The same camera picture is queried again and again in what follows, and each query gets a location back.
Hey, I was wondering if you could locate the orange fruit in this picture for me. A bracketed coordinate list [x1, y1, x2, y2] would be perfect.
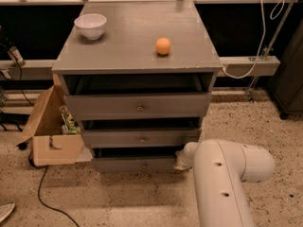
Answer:
[156, 38, 171, 56]

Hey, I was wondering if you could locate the black floor cable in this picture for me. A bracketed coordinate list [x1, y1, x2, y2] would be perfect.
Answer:
[27, 151, 80, 227]

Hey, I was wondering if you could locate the grey bottom drawer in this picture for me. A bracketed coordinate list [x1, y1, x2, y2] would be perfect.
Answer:
[91, 156, 176, 172]

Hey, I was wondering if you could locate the dark grey cabinet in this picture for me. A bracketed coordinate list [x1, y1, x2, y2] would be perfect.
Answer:
[268, 19, 303, 120]

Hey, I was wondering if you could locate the grey middle drawer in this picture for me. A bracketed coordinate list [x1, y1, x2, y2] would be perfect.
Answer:
[81, 129, 201, 148]

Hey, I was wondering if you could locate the green packet in box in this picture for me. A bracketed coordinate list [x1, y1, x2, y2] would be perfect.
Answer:
[60, 105, 80, 135]

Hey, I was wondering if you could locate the grey top drawer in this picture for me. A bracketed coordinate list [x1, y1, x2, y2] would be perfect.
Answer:
[64, 93, 211, 121]

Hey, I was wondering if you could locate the white shoe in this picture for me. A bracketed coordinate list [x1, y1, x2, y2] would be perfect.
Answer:
[0, 202, 15, 223]

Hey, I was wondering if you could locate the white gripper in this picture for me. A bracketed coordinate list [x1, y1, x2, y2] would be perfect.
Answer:
[173, 142, 198, 170]

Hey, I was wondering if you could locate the white bowl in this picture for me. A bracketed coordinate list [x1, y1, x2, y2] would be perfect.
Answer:
[74, 13, 107, 40]

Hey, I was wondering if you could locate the cardboard box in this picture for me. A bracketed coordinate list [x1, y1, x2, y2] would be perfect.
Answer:
[20, 74, 92, 166]

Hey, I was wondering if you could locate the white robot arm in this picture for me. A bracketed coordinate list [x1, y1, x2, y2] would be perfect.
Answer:
[174, 139, 276, 227]

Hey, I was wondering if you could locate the grey drawer cabinet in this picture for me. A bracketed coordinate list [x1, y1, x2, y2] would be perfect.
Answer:
[53, 2, 222, 160]

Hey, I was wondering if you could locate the metal stand pole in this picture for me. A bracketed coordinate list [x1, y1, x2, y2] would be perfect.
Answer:
[244, 0, 297, 102]

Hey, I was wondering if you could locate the grey drawer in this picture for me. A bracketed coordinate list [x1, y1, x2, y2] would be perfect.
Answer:
[81, 129, 201, 148]
[91, 156, 176, 172]
[64, 93, 211, 121]

